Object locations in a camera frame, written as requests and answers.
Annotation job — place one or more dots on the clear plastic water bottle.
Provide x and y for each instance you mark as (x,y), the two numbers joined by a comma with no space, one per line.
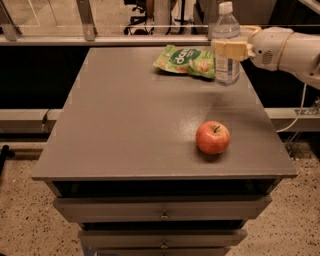
(226,28)

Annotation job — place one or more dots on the green snack bag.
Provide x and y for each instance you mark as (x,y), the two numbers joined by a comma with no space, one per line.
(189,61)

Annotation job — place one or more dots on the grey drawer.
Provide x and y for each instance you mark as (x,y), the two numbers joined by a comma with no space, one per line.
(90,210)
(162,239)

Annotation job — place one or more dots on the black office chair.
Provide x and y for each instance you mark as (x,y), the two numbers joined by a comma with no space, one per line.
(138,24)

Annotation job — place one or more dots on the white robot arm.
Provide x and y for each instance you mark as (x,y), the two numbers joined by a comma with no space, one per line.
(300,57)

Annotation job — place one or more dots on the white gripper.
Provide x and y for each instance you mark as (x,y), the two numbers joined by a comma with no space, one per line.
(266,48)

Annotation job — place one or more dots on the red apple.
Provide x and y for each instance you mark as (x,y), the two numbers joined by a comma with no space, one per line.
(212,137)

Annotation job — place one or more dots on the lower grey drawer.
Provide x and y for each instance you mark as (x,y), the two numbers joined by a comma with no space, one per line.
(162,239)

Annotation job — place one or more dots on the grey drawer cabinet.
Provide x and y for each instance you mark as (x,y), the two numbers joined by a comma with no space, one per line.
(128,131)

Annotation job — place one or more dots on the upper grey drawer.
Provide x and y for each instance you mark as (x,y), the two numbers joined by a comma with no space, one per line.
(90,210)

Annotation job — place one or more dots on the grey metal railing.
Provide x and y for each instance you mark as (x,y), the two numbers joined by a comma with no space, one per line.
(106,22)

